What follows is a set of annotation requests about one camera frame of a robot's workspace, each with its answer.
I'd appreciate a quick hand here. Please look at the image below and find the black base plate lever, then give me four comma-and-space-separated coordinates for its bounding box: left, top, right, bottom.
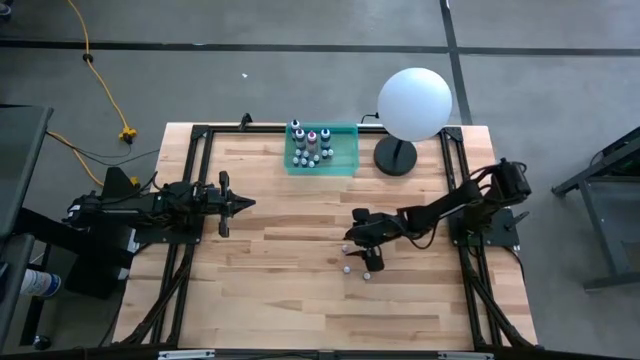
503, 210, 531, 232

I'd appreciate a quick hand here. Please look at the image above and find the white and blue canister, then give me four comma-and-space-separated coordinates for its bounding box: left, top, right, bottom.
18, 268, 63, 300

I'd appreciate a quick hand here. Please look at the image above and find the black equipment box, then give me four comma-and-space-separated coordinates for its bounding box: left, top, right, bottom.
63, 166, 142, 300

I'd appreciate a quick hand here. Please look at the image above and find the black floor cable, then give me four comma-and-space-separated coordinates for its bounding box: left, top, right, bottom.
45, 130, 162, 167

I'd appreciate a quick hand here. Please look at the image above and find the yellow extension cable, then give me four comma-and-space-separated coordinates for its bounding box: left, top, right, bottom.
64, 0, 139, 187

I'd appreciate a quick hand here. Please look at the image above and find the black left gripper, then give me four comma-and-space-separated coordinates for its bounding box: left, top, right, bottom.
197, 170, 257, 239

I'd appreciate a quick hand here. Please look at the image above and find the black desk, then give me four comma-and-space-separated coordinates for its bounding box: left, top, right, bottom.
0, 103, 55, 349

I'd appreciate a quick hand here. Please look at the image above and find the white globe table lamp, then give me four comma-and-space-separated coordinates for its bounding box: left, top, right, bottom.
373, 67, 454, 177

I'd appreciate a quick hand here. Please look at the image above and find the silver metal bracket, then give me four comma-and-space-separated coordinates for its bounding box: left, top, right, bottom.
438, 351, 495, 360
158, 349, 217, 360

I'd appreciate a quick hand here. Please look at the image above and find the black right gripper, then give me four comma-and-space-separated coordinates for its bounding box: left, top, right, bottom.
345, 207, 404, 274

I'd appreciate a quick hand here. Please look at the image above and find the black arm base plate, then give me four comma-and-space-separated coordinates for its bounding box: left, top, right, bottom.
448, 207, 521, 247
132, 204, 207, 245

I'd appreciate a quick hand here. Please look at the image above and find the teal translucent plastic bin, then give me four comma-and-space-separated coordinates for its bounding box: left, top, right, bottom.
283, 123, 360, 178

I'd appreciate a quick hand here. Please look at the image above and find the black metal desk frame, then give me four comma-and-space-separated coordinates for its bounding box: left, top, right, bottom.
552, 124, 640, 292

